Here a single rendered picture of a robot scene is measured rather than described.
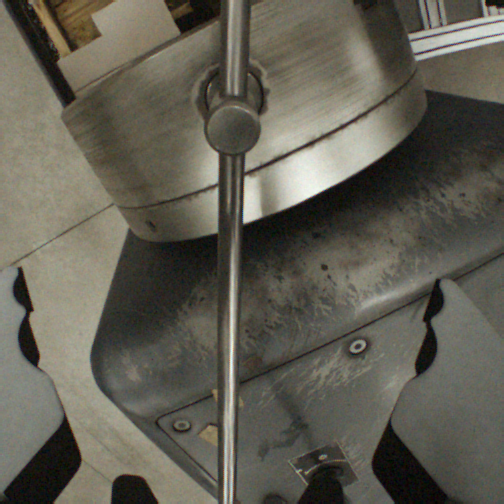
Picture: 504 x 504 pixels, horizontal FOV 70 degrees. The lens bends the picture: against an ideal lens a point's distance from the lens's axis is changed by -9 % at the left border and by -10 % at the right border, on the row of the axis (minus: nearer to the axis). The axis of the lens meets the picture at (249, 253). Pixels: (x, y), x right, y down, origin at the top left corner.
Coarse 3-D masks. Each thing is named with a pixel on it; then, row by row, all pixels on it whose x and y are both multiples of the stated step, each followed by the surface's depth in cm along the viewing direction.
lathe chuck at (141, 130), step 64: (256, 0) 20; (320, 0) 21; (384, 0) 25; (192, 64) 21; (256, 64) 21; (320, 64) 22; (384, 64) 24; (128, 128) 24; (192, 128) 23; (320, 128) 24; (128, 192) 29; (192, 192) 26
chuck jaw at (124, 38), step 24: (120, 0) 29; (144, 0) 30; (96, 24) 29; (120, 24) 30; (144, 24) 30; (168, 24) 31; (96, 48) 30; (120, 48) 31; (144, 48) 31; (72, 72) 30; (96, 72) 31
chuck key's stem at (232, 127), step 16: (208, 112) 15; (224, 112) 14; (240, 112) 14; (256, 112) 15; (208, 128) 15; (224, 128) 15; (240, 128) 15; (256, 128) 15; (224, 144) 15; (240, 144) 15
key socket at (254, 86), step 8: (216, 80) 22; (248, 80) 22; (256, 80) 22; (208, 88) 22; (216, 88) 22; (248, 88) 22; (256, 88) 22; (208, 96) 22; (256, 96) 22; (208, 104) 22; (256, 104) 22
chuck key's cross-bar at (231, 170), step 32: (224, 0) 14; (224, 32) 14; (224, 64) 15; (224, 96) 16; (224, 160) 17; (224, 192) 18; (224, 224) 18; (224, 256) 19; (224, 288) 19; (224, 320) 20; (224, 352) 20; (224, 384) 21; (224, 416) 21; (224, 448) 22; (224, 480) 23
